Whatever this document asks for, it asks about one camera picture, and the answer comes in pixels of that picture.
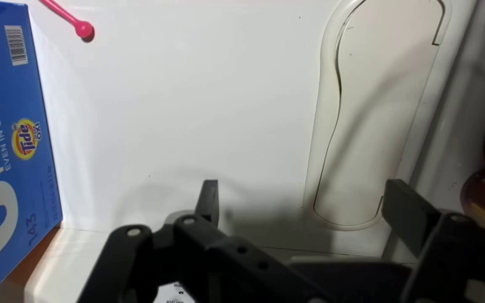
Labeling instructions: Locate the pink ball-tipped stick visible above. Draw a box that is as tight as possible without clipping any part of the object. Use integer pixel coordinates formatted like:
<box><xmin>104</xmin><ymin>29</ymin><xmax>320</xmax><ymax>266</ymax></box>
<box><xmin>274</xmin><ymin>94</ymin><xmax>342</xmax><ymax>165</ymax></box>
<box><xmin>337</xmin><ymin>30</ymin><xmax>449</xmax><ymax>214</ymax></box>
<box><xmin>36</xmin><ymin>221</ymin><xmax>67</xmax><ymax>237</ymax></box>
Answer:
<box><xmin>38</xmin><ymin>0</ymin><xmax>95</xmax><ymax>40</ymax></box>

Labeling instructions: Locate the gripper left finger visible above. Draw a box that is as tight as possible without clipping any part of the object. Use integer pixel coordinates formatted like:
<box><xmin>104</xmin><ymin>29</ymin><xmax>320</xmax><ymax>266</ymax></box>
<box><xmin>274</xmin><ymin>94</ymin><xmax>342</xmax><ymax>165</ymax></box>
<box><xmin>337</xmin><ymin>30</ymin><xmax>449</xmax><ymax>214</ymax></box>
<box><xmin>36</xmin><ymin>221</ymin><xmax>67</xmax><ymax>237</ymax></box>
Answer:
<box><xmin>77</xmin><ymin>180</ymin><xmax>324</xmax><ymax>303</ymax></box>

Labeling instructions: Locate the white washing machine dispenser lid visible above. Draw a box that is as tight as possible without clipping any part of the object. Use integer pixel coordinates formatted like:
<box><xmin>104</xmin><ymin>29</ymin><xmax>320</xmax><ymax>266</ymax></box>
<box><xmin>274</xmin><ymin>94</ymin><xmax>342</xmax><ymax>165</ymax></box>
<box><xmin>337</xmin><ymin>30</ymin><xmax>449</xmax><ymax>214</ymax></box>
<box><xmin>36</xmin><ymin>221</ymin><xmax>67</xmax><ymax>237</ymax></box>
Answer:
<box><xmin>304</xmin><ymin>0</ymin><xmax>453</xmax><ymax>231</ymax></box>

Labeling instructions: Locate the blue detergent box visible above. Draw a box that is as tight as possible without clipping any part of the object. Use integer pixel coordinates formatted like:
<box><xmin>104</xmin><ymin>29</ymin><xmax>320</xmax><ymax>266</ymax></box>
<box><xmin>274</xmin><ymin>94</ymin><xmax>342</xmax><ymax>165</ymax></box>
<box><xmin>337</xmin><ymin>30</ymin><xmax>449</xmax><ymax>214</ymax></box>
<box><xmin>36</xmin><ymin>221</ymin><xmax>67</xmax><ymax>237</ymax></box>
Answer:
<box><xmin>0</xmin><ymin>0</ymin><xmax>63</xmax><ymax>303</ymax></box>

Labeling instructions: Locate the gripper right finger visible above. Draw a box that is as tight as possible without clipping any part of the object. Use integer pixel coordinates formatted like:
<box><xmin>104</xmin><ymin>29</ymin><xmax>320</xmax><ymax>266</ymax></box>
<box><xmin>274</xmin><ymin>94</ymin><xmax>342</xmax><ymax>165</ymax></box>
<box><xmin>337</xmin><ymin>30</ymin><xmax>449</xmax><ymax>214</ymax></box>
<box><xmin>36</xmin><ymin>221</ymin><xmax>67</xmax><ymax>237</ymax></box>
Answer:
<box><xmin>381</xmin><ymin>179</ymin><xmax>485</xmax><ymax>303</ymax></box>

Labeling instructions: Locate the white washing machine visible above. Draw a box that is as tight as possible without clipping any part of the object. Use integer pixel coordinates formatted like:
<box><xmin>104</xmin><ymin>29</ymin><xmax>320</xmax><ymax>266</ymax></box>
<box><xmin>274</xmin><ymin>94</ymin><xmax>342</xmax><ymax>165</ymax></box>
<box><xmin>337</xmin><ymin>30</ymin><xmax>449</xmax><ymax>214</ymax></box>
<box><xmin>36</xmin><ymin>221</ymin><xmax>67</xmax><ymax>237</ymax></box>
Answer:
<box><xmin>24</xmin><ymin>0</ymin><xmax>479</xmax><ymax>303</ymax></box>
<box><xmin>388</xmin><ymin>0</ymin><xmax>485</xmax><ymax>303</ymax></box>

